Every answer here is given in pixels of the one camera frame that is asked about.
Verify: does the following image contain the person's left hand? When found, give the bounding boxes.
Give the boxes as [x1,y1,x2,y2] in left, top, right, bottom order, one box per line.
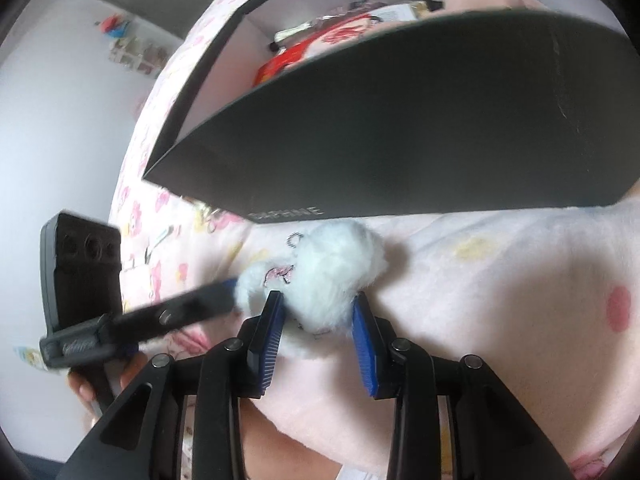
[66,352,148,428]

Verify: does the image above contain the pink cartoon print blanket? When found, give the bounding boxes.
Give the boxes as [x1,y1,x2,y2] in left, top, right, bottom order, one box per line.
[110,0,639,479]

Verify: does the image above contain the white fluffy plush toy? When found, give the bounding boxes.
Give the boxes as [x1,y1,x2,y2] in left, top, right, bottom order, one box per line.
[234,220,388,359]

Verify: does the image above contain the colourful wall shelf items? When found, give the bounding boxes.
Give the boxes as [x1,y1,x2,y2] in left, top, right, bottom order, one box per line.
[94,14,169,78]

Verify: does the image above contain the red printed box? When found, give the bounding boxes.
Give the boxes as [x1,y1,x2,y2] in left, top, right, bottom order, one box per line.
[253,13,383,87]

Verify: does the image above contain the large black cardboard box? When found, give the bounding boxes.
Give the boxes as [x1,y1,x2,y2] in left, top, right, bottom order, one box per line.
[143,0,639,223]

